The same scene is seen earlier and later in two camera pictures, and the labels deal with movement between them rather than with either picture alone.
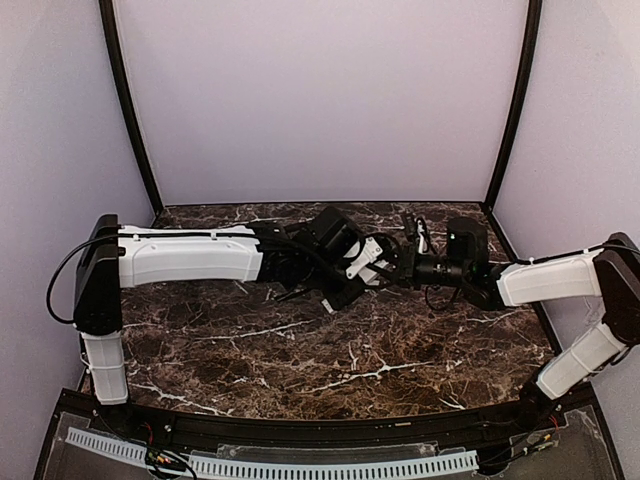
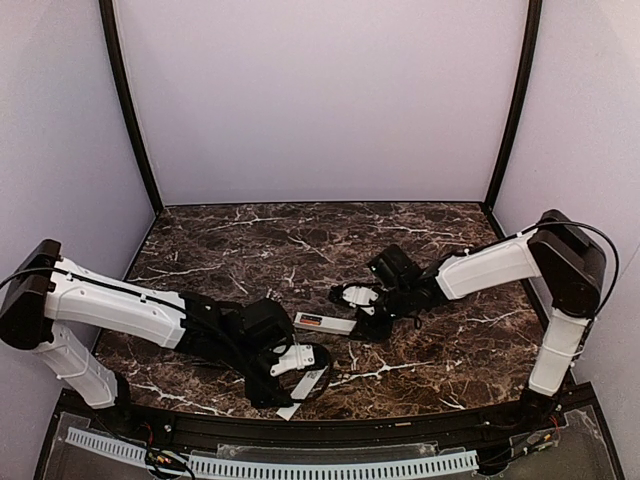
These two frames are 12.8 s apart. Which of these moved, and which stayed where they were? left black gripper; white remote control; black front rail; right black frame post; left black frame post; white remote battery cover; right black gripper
Moved: right black gripper; left black gripper; white remote control; white remote battery cover
Stayed: right black frame post; left black frame post; black front rail
